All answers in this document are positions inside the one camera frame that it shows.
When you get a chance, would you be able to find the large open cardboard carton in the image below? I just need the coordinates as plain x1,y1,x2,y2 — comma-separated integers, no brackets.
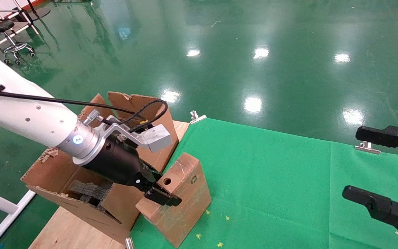
21,91,179,244

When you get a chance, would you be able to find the black wheeled stool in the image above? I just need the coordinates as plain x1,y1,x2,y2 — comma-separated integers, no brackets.
0,20,36,65

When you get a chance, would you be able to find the white pipe rack frame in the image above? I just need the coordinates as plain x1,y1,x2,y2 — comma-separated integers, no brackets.
0,0,40,59

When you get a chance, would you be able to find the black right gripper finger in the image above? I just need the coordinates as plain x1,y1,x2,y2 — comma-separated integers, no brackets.
355,125,398,160
342,186,398,247

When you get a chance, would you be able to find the black foam insert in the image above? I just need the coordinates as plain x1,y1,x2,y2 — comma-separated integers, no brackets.
68,180,113,208

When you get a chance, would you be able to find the black round stand base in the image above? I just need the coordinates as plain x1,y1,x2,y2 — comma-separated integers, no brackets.
12,8,51,22

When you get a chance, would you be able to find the small brown cardboard box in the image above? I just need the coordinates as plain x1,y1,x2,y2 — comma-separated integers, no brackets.
136,153,212,248

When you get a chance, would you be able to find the green table cloth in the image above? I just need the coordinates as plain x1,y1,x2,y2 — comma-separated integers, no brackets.
130,118,398,249

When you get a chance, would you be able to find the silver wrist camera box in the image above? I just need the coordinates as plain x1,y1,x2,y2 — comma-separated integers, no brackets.
107,116,173,153

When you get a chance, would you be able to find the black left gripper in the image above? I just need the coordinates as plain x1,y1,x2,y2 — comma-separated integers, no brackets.
82,135,182,207

